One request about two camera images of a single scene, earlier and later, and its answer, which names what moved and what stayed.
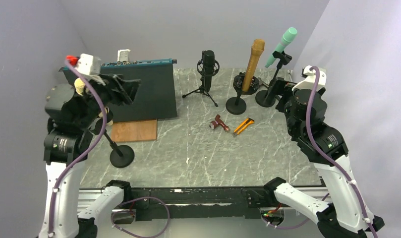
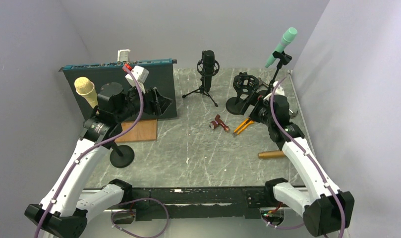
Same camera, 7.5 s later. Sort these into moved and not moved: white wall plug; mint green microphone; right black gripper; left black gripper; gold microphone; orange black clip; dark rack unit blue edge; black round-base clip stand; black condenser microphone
Moved: right black gripper; left black gripper; gold microphone
Not moved: black condenser microphone; dark rack unit blue edge; white wall plug; mint green microphone; black round-base clip stand; orange black clip
